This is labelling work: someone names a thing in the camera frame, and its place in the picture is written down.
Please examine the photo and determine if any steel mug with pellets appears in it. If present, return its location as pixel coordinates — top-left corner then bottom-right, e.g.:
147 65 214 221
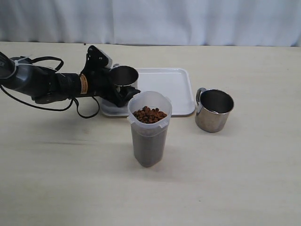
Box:
110 65 139 92
195 88 234 133

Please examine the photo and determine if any white curtain backdrop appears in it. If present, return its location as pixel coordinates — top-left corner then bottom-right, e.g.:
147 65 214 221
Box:
0 0 301 47

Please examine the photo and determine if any white plastic tray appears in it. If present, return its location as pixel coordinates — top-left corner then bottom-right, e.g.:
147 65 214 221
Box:
100 68 195 118

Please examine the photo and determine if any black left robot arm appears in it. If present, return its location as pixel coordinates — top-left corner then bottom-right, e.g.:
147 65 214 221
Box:
0 46 140 107

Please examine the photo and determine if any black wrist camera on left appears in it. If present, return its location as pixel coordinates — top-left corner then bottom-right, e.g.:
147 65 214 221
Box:
82 45 112 73

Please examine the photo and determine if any clear plastic pitcher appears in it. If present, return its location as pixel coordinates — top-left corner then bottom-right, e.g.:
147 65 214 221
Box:
127 91 172 168

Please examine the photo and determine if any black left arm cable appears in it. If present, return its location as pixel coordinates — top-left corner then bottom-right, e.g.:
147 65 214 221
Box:
0 55 99 119

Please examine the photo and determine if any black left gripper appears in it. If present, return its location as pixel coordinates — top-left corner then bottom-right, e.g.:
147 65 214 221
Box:
88 68 141 107

